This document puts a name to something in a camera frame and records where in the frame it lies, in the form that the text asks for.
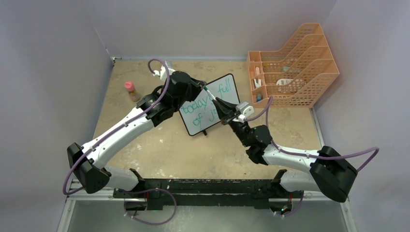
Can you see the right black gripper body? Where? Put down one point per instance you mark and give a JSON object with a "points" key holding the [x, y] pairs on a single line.
{"points": [[240, 129]]}

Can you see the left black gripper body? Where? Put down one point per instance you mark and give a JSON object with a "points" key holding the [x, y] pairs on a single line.
{"points": [[193, 91]]}

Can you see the white marker with green cap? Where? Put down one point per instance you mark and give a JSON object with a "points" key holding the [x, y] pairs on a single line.
{"points": [[211, 97]]}

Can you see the white whiteboard with black frame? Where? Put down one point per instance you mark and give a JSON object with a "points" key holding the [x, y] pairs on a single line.
{"points": [[201, 114]]}

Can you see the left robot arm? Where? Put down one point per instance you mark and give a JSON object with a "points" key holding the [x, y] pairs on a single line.
{"points": [[88, 162]]}

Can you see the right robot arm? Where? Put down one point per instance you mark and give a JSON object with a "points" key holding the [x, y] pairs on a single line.
{"points": [[323, 170]]}

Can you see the white stapler in organizer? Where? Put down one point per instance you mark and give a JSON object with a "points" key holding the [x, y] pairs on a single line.
{"points": [[257, 83]]}

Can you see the pink capped spice bottle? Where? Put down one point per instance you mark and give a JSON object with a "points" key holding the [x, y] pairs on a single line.
{"points": [[130, 88]]}

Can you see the orange plastic file organizer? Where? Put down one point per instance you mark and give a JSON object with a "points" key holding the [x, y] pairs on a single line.
{"points": [[306, 55]]}

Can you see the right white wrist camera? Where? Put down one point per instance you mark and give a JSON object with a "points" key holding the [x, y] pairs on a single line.
{"points": [[245, 111]]}

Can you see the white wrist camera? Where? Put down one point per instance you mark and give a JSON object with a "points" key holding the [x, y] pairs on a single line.
{"points": [[162, 74], [245, 111]]}

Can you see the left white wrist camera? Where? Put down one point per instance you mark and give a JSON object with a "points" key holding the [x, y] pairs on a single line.
{"points": [[162, 74]]}

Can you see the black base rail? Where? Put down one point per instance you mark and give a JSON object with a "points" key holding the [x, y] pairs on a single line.
{"points": [[256, 193]]}

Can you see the aluminium frame rail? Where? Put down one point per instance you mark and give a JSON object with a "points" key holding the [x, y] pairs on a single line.
{"points": [[103, 212]]}

